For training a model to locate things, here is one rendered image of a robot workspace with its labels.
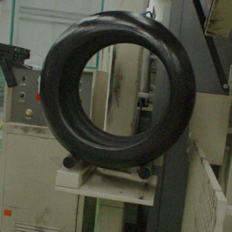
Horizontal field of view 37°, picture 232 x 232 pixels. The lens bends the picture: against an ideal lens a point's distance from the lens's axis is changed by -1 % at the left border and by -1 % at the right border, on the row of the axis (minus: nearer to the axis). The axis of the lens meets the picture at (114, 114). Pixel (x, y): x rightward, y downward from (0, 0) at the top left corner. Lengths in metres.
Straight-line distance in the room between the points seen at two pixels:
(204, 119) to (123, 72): 0.42
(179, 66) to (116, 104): 0.50
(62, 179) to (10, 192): 0.96
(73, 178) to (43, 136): 0.81
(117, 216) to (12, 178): 0.78
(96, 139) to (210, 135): 0.49
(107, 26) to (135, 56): 0.41
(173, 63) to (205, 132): 0.45
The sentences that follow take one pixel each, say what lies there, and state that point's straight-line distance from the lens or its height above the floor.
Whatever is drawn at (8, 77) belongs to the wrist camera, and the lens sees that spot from 1.42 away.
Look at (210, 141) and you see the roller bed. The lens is 1.53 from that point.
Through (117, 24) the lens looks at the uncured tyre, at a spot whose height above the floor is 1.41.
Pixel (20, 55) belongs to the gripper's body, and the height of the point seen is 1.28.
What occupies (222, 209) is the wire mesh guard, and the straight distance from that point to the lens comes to 0.75.
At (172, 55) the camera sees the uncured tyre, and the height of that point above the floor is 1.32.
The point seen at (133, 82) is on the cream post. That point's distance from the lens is 1.58.
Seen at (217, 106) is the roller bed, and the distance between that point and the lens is 1.51.
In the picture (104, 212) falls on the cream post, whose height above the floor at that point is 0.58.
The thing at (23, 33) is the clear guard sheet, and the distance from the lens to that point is 2.15.
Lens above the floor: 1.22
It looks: 6 degrees down
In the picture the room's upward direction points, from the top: 6 degrees clockwise
